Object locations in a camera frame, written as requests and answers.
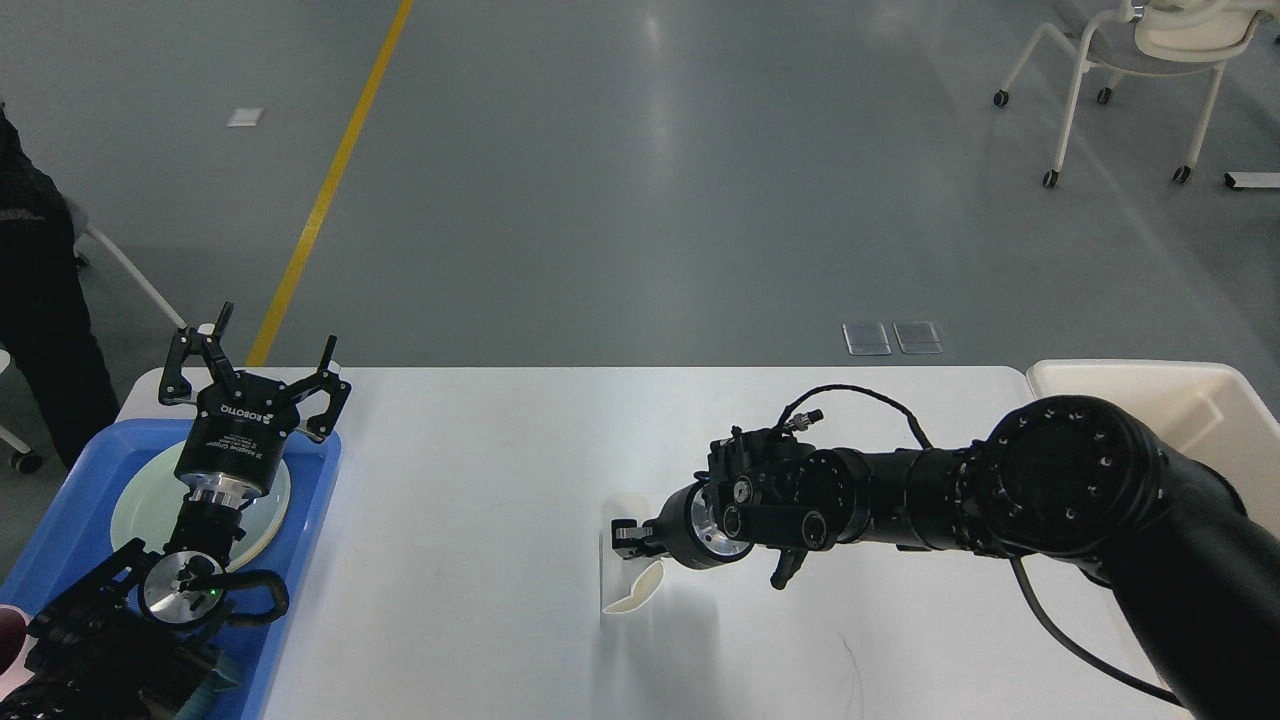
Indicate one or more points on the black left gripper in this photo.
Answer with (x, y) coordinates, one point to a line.
(238, 435)

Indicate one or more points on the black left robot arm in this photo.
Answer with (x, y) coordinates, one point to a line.
(132, 639)

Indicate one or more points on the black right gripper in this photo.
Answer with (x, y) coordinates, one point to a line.
(684, 530)

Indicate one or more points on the teal mug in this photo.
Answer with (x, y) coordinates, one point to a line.
(225, 674)

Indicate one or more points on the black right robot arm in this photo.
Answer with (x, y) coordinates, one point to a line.
(1070, 477)

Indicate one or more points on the person in black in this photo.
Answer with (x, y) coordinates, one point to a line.
(45, 322)

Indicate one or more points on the white chair on wheels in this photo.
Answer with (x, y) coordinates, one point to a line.
(1157, 39)

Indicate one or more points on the white plastic bin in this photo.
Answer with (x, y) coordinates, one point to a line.
(1208, 411)

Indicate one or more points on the light green plate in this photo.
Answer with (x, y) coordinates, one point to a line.
(151, 500)

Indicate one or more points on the pink cup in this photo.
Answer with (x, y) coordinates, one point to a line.
(15, 645)

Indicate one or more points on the white paper cup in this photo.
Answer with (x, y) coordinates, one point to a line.
(626, 584)

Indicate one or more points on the white bar on floor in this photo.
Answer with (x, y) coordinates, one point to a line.
(1240, 180)

